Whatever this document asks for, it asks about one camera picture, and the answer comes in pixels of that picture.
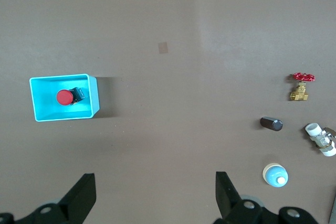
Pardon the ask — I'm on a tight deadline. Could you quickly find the dark brown cylindrical knob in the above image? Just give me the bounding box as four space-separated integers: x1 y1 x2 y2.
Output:
259 116 284 132

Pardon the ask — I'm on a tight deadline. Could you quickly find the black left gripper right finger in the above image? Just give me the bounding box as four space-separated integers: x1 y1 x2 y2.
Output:
214 171 320 224

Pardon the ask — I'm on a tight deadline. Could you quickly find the teal plastic bin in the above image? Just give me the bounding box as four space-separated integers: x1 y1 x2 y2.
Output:
28 73 100 122

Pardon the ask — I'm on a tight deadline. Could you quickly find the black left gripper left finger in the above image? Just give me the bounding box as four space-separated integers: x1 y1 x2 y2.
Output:
0 173 97 224

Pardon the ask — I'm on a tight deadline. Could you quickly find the red push button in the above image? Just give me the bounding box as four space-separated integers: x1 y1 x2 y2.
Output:
56 87 86 106

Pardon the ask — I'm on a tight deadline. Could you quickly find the brass valve red handwheel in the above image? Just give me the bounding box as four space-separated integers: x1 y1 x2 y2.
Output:
289 72 316 102

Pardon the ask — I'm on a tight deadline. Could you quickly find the blue domed bell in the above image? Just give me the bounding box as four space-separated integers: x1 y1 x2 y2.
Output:
262 163 289 188

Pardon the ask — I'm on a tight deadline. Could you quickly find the white pipe union fitting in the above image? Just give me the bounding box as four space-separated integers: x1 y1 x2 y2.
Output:
304 122 336 157

